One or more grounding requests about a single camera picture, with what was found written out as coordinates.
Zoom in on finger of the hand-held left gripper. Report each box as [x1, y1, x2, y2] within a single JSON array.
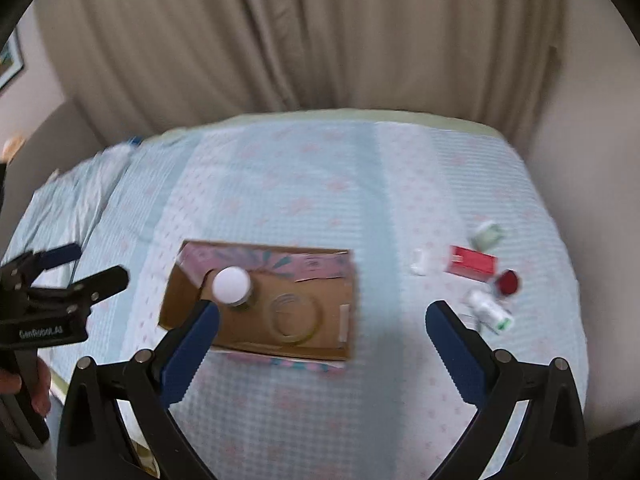
[[29, 266, 130, 317], [31, 243, 84, 272]]

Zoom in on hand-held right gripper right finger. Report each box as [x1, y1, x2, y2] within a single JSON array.
[[425, 300, 590, 480]]

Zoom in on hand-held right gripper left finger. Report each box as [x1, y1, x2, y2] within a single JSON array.
[[57, 300, 221, 480]]

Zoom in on jar with white lid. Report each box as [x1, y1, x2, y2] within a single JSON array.
[[212, 266, 254, 309]]

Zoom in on cardboard box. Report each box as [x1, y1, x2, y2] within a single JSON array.
[[158, 240, 359, 362]]

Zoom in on white bottle with green label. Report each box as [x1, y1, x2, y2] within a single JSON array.
[[469, 289, 516, 336]]

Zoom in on round red lid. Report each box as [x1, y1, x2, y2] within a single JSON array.
[[494, 269, 521, 297]]

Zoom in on red carton box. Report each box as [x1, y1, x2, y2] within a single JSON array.
[[446, 245, 499, 282]]

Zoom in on small white plastic piece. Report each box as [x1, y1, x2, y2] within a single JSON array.
[[410, 248, 436, 276]]

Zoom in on clear round glass jar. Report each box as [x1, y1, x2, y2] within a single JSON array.
[[269, 292, 322, 345]]

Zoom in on pale green small bottle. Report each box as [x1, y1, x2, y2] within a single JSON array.
[[472, 222, 504, 254]]

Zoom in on beige curtain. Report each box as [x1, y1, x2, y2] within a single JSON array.
[[37, 0, 571, 147]]

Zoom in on framed wall picture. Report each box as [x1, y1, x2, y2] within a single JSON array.
[[0, 27, 25, 92]]

